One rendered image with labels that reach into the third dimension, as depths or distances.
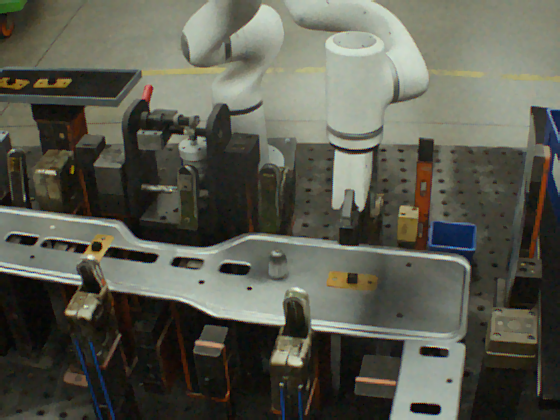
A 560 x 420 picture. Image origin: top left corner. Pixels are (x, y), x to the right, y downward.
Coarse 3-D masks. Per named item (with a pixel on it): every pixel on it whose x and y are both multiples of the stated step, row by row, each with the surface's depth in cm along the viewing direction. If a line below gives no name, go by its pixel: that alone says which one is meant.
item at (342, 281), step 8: (336, 272) 140; (344, 272) 140; (328, 280) 138; (336, 280) 138; (344, 280) 138; (352, 280) 137; (360, 280) 138; (376, 280) 138; (352, 288) 136; (360, 288) 136; (368, 288) 136; (376, 288) 136
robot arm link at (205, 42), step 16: (224, 0) 159; (240, 0) 156; (256, 0) 158; (192, 16) 177; (208, 16) 170; (224, 16) 165; (240, 16) 163; (192, 32) 175; (208, 32) 171; (224, 32) 169; (192, 48) 176; (208, 48) 174; (224, 48) 177; (192, 64) 182; (208, 64) 180
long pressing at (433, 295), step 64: (0, 256) 147; (64, 256) 146; (192, 256) 145; (256, 256) 144; (320, 256) 144; (384, 256) 143; (448, 256) 142; (256, 320) 132; (320, 320) 131; (384, 320) 130; (448, 320) 129
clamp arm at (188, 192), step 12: (180, 168) 150; (192, 168) 150; (180, 180) 150; (192, 180) 150; (180, 192) 152; (192, 192) 151; (180, 204) 153; (192, 204) 152; (180, 216) 154; (192, 216) 153
